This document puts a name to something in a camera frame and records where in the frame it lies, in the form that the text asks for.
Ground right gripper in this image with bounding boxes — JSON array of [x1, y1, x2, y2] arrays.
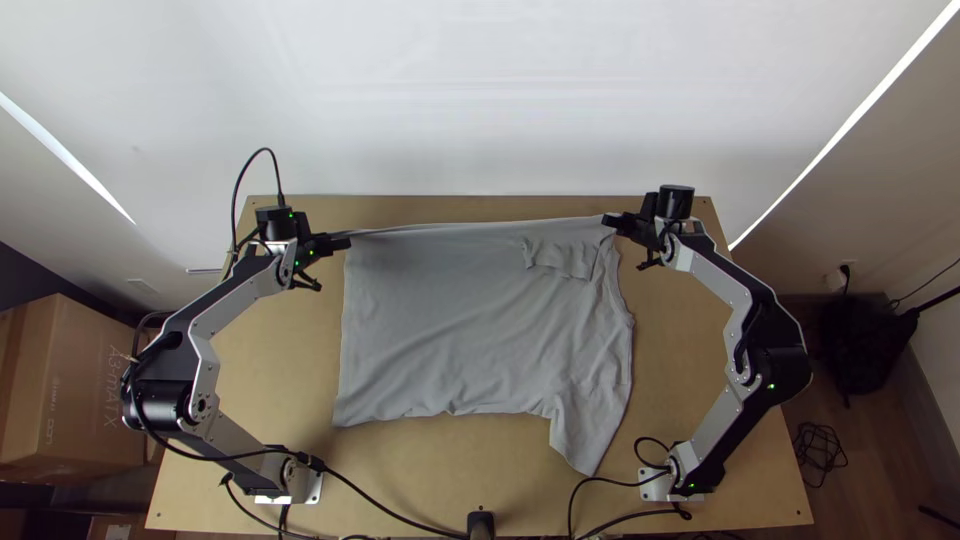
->
[[602, 193, 669, 253]]

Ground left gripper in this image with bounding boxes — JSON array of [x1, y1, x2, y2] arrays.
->
[[293, 212, 352, 265]]

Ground grey t-shirt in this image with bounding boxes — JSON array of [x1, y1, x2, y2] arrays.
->
[[332, 215, 637, 478]]

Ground black bag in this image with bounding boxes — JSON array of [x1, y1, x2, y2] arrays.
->
[[815, 295, 921, 408]]

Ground brown cardboard box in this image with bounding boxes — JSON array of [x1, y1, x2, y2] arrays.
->
[[0, 293, 149, 483]]

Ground black stand pole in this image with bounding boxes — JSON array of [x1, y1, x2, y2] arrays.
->
[[889, 283, 960, 315]]

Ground white wall outlet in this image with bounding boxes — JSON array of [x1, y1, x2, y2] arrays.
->
[[824, 260, 860, 295]]

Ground coiled black cable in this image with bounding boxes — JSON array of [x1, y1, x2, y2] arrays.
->
[[791, 421, 850, 490]]

